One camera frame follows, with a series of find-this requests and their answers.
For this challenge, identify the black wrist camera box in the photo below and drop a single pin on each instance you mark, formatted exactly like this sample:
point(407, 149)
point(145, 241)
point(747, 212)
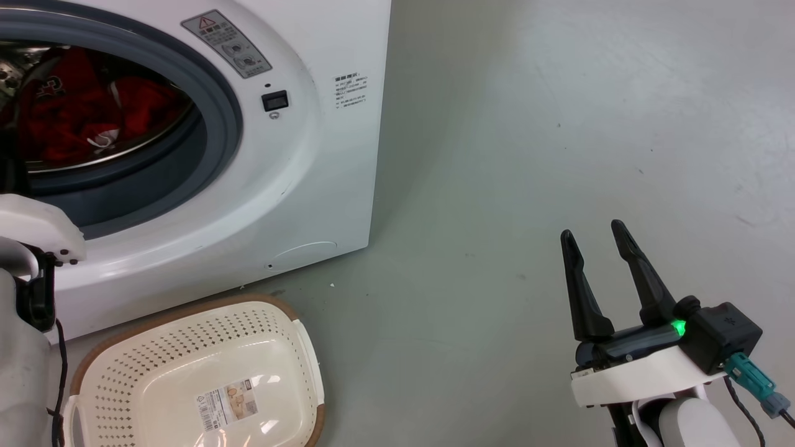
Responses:
point(720, 332)
point(36, 292)

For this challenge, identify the cream perforated laundry basket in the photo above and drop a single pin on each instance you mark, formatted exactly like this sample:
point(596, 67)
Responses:
point(186, 366)

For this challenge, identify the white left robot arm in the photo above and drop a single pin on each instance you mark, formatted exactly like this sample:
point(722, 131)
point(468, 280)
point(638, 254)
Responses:
point(18, 372)

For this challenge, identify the black door latch socket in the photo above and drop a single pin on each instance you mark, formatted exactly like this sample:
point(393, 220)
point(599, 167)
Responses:
point(275, 100)

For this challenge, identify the grey warning sticker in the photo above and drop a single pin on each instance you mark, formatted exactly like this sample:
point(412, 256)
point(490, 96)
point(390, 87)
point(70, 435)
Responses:
point(227, 42)

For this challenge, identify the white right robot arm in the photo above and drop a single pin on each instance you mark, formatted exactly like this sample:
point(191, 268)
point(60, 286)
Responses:
point(677, 425)

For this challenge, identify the red clothing with white print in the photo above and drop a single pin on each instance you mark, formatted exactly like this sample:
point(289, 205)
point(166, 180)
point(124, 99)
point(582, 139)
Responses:
point(68, 118)

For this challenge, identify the white front-load washing machine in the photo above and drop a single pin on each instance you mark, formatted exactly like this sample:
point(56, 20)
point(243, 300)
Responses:
point(298, 186)

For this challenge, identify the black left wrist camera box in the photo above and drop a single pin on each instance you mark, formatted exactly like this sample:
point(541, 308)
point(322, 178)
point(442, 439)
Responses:
point(36, 292)

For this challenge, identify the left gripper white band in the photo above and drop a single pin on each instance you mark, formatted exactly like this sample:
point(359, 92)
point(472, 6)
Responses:
point(37, 223)

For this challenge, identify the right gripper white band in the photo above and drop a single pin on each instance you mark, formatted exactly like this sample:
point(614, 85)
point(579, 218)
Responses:
point(640, 369)

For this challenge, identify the paper label with barcode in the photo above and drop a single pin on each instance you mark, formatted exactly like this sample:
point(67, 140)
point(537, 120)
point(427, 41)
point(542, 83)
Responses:
point(228, 403)

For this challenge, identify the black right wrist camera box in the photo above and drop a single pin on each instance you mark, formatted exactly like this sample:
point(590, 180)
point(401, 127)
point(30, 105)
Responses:
point(720, 332)

